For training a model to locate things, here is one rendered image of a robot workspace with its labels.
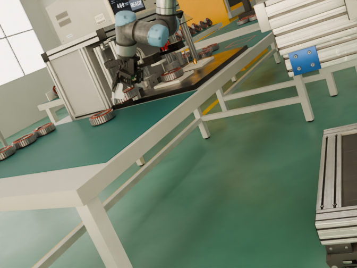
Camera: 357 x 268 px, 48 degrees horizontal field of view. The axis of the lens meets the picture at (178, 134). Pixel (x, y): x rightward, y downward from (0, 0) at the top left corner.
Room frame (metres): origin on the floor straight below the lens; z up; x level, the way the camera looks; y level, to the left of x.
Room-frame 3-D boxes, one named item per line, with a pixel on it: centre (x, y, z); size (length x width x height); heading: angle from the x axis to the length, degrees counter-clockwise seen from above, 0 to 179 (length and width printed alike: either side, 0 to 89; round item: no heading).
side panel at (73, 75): (1.99, 0.37, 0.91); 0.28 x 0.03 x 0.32; 53
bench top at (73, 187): (2.16, 0.05, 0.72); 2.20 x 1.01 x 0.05; 143
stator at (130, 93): (1.62, 0.15, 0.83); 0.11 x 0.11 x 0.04
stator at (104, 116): (1.73, 0.28, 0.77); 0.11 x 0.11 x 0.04
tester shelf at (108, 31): (2.21, 0.11, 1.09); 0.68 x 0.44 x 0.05; 143
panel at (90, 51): (2.17, 0.05, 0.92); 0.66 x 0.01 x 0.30; 143
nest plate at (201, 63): (2.11, -0.22, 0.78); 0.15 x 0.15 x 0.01; 53
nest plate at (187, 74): (1.92, -0.08, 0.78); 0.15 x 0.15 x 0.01; 53
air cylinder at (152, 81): (2.00, 0.04, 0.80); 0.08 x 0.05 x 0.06; 143
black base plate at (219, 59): (2.02, -0.14, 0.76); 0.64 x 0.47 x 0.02; 143
